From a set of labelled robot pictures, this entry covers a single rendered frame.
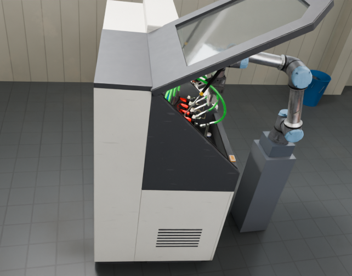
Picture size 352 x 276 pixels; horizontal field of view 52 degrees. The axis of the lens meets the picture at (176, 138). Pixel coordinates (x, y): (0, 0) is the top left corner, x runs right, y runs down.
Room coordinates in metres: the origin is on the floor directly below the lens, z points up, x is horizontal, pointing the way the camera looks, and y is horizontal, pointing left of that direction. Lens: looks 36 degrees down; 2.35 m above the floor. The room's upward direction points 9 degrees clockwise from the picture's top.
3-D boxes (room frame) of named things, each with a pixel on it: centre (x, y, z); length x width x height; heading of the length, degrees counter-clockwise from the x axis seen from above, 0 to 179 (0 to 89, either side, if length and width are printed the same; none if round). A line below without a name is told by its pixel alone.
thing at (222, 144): (2.01, -0.32, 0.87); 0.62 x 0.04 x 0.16; 12
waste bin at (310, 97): (4.57, -1.73, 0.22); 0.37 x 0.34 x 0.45; 108
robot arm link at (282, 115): (2.18, -0.73, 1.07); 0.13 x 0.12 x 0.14; 10
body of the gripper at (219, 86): (1.96, -0.19, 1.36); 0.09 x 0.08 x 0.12; 102
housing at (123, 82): (2.21, 0.43, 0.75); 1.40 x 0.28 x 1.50; 12
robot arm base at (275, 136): (2.19, -0.73, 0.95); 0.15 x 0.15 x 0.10
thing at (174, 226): (1.95, -0.06, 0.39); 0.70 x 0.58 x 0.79; 12
